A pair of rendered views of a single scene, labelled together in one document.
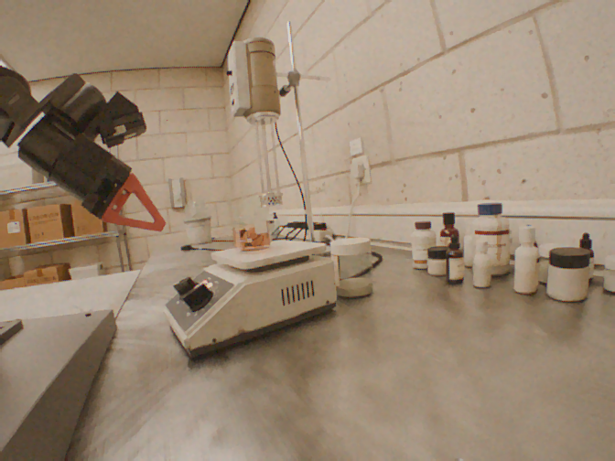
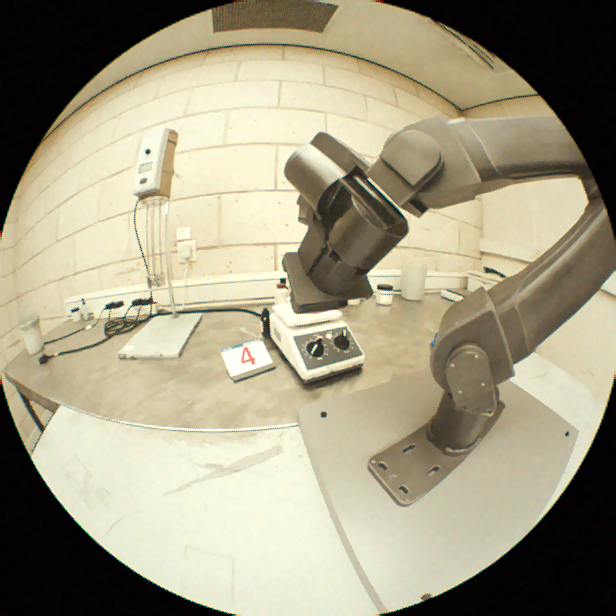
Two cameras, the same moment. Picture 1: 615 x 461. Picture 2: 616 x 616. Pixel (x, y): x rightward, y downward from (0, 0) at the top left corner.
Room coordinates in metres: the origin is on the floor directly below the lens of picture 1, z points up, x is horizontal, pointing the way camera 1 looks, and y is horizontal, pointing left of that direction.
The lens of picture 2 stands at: (0.30, 0.50, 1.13)
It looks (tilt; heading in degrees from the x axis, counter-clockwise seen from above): 17 degrees down; 281
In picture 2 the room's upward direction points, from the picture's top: straight up
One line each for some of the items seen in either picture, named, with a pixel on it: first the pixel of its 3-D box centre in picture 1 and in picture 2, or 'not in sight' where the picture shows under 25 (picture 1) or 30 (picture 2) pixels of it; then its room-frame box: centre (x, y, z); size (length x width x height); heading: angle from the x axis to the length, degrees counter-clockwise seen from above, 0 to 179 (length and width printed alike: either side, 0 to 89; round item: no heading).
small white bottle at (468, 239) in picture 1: (471, 243); not in sight; (0.49, -0.30, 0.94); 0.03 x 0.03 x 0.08
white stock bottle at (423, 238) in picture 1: (424, 244); (281, 296); (0.53, -0.22, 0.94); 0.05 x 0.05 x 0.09
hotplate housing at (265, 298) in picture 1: (253, 288); (310, 334); (0.37, 0.08, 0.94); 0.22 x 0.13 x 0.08; 126
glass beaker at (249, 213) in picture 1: (248, 222); not in sight; (0.38, 0.07, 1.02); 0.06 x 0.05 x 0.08; 70
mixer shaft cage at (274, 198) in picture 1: (266, 160); (153, 242); (0.81, 0.09, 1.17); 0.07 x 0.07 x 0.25
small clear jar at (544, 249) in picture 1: (553, 263); not in sight; (0.34, -0.35, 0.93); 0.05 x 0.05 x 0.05
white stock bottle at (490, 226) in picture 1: (490, 238); not in sight; (0.44, -0.30, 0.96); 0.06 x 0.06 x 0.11
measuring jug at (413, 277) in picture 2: not in sight; (411, 281); (0.00, -0.49, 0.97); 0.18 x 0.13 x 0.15; 108
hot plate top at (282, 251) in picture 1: (265, 251); (305, 311); (0.39, 0.06, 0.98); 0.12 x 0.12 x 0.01; 36
